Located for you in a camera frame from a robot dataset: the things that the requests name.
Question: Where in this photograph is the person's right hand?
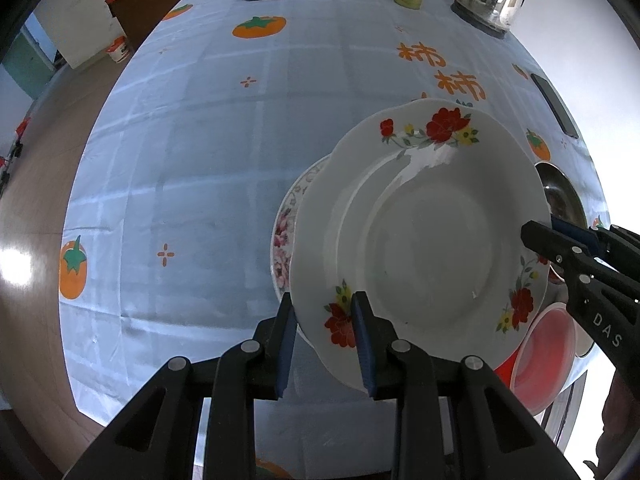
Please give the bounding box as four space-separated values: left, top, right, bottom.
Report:
601 365 640 480

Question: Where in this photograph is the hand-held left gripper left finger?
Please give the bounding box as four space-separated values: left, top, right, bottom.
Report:
62 292 298 480

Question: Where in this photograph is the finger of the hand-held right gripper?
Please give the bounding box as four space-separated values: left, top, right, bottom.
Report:
550 215 640 273
520 220 603 286

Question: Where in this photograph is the white plate with red flowers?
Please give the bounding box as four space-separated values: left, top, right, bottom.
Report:
290 99 551 395

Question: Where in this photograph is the black smartphone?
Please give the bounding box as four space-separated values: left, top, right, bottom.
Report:
531 74 580 138

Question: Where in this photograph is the green door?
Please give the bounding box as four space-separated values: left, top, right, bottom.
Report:
0 30 56 101

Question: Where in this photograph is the brown wooden sideboard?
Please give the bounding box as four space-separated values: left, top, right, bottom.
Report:
105 0 476 50

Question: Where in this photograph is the red small stool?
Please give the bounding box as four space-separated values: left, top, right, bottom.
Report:
12 116 32 156

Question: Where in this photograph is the white plastic bucket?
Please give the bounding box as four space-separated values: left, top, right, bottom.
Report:
105 37 132 63

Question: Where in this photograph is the pink bowl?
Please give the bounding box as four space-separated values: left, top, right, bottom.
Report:
494 302 591 417

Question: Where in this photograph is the persimmon printed tablecloth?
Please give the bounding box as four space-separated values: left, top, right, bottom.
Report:
59 0 611 480

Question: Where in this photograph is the small white enamel bowl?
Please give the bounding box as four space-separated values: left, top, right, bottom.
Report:
570 327 597 361

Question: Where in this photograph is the white plate with pink floral rim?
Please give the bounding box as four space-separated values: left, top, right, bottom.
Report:
271 155 336 306

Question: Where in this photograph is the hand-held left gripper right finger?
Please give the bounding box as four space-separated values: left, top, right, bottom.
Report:
350 290 581 480

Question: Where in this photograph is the stainless steel bowl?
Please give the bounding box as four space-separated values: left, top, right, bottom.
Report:
532 161 588 231

